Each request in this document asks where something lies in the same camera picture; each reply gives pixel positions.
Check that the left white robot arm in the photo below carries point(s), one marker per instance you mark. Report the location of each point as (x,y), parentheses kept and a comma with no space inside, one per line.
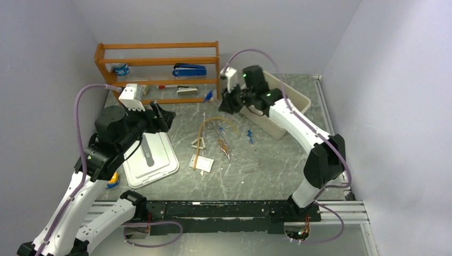
(117,130)

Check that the orange wooden shelf rack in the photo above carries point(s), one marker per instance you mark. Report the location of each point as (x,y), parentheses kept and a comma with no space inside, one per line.
(152,64)

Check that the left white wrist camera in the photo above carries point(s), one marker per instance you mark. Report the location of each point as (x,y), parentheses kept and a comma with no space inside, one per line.
(130,99)

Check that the clear cylinder blue base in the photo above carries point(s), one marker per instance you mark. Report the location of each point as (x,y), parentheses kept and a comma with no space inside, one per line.
(212,97)

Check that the red white marker pen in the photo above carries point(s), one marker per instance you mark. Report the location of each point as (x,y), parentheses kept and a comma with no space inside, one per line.
(167,86)

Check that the white plastic container lid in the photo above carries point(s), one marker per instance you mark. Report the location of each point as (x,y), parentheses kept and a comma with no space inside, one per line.
(150,160)

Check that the blue yellow small object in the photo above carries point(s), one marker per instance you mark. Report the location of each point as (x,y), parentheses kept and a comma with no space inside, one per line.
(114,181)

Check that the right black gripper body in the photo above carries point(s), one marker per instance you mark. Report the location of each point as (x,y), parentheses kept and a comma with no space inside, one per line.
(238,97)

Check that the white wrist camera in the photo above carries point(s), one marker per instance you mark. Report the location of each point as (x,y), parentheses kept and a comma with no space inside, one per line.
(130,99)
(231,76)

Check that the small blue clip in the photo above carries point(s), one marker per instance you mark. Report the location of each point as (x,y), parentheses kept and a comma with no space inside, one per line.
(249,134)

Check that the blue stapler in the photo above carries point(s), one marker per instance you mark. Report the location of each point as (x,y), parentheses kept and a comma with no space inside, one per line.
(188,70)

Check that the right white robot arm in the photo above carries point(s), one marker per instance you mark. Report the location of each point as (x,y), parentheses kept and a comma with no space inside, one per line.
(326,152)

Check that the small white green box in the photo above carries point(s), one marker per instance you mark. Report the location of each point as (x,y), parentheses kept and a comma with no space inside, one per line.
(142,89)

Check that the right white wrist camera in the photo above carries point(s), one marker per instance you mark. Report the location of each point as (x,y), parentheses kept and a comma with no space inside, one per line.
(231,76)

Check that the beige plastic bin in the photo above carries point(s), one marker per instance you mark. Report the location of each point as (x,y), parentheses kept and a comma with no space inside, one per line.
(293,85)

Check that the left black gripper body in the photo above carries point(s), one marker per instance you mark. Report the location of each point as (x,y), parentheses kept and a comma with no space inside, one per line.
(143,121)

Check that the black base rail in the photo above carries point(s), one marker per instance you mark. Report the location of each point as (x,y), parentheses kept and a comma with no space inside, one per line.
(271,216)

